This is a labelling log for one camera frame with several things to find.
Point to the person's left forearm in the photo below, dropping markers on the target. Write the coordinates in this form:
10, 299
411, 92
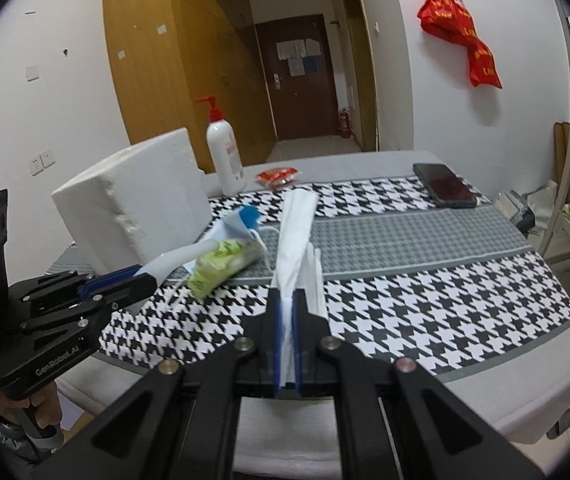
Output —
5, 435

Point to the blue face mask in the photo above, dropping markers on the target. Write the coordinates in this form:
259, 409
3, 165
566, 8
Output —
237, 220

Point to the person's left hand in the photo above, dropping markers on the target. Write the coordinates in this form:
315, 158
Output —
47, 407

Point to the black smartphone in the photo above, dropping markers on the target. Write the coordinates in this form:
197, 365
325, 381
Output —
445, 185

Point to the wooden side door frame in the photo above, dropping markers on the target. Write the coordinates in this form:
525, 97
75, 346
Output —
360, 60

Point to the white double light switch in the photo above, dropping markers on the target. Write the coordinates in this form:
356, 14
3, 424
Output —
42, 161

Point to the wooden wardrobe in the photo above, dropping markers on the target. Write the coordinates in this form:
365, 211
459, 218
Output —
165, 60

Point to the white foam box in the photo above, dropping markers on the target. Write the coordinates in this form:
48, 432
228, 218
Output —
130, 195

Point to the leaning wooden boards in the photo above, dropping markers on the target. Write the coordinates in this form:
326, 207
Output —
560, 150

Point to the red fire extinguisher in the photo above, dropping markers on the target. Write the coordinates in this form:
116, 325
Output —
345, 122

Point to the paper notices on door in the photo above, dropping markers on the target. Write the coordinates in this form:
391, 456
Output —
295, 55

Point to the red plastic bag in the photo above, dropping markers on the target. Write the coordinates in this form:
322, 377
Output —
485, 65
445, 15

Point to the green tissue packet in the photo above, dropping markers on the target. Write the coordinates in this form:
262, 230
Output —
215, 265

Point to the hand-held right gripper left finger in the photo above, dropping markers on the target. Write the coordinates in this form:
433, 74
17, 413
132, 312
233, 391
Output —
277, 340

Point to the white tissue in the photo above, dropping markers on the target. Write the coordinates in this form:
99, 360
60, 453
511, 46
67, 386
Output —
295, 240

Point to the white wall plate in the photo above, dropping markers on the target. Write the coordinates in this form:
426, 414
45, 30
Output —
32, 73

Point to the red snack packet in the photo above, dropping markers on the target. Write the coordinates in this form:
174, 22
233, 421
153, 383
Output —
277, 177

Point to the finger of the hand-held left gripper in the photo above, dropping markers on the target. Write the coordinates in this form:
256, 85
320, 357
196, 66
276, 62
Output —
132, 290
107, 281

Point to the white red pump bottle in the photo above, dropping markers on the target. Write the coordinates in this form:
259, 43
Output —
225, 155

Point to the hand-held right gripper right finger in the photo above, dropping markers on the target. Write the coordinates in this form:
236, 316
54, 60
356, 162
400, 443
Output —
299, 345

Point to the dark brown door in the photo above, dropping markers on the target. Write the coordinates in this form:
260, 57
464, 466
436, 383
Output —
310, 100

